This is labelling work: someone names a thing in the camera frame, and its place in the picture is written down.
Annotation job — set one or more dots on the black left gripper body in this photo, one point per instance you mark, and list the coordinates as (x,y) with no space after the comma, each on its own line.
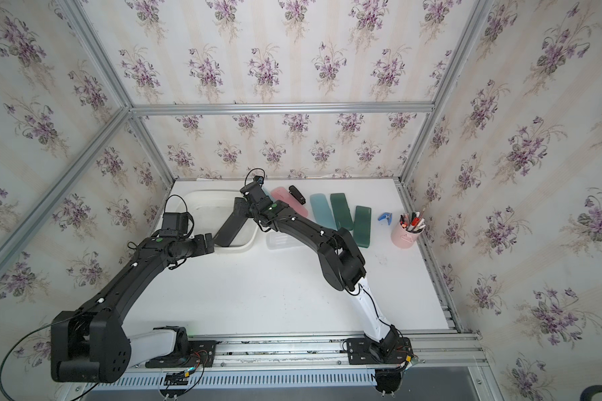
(199,247)

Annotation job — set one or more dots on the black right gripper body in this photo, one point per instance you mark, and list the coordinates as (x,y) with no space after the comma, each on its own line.
(254,213)

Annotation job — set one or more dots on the white plastic storage box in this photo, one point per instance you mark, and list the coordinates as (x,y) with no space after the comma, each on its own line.
(210,209)

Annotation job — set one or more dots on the ribbed clear pencil case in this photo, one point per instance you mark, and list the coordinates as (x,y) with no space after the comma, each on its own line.
(276,241)

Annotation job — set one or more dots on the dark green pencil case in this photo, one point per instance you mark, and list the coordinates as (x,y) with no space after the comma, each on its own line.
(362,227)
(341,211)

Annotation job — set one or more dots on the black pencil case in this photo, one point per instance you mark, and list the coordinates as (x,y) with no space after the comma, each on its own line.
(234,223)

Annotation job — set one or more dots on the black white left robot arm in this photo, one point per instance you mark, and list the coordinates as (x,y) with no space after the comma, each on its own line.
(89,344)

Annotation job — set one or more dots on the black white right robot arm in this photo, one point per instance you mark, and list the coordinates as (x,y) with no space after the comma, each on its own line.
(342,265)

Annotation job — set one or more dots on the pink pencil case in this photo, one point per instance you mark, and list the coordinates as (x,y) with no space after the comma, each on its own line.
(282,194)

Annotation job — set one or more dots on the teal pencil case right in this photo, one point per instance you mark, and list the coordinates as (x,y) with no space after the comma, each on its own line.
(323,214)

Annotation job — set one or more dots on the blue staple remover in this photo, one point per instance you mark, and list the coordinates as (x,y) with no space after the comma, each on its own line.
(386,217)

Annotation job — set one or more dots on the pink pen cup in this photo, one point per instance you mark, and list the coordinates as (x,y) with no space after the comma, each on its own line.
(403,239)

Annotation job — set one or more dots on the pens in cup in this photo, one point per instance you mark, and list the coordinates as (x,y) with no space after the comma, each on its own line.
(413,222)

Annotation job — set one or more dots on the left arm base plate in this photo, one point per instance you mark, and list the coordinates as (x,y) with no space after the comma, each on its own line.
(196,353)

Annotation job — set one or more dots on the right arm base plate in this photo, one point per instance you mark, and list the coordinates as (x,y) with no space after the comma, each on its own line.
(392,350)

